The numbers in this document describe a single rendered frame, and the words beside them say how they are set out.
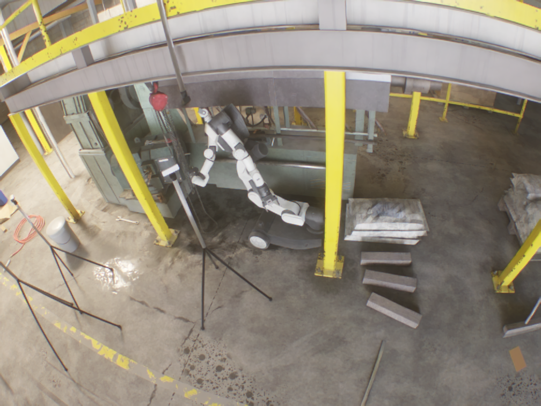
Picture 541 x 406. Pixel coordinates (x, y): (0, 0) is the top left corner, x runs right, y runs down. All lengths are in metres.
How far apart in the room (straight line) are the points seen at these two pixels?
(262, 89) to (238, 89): 0.23
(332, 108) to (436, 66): 0.58
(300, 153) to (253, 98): 0.70
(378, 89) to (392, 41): 1.09
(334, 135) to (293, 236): 1.22
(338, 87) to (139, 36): 1.60
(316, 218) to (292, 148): 0.75
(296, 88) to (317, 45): 1.13
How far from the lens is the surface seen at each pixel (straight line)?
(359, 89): 2.47
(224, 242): 2.84
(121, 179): 3.20
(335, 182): 1.77
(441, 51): 1.48
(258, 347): 2.26
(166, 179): 3.01
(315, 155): 2.78
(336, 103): 1.49
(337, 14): 1.37
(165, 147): 2.87
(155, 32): 2.32
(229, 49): 1.58
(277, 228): 2.61
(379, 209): 2.68
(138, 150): 2.96
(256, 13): 1.93
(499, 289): 2.91
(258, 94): 2.65
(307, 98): 2.55
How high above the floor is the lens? 2.13
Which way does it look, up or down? 43 degrees down
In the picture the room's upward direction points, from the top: 10 degrees counter-clockwise
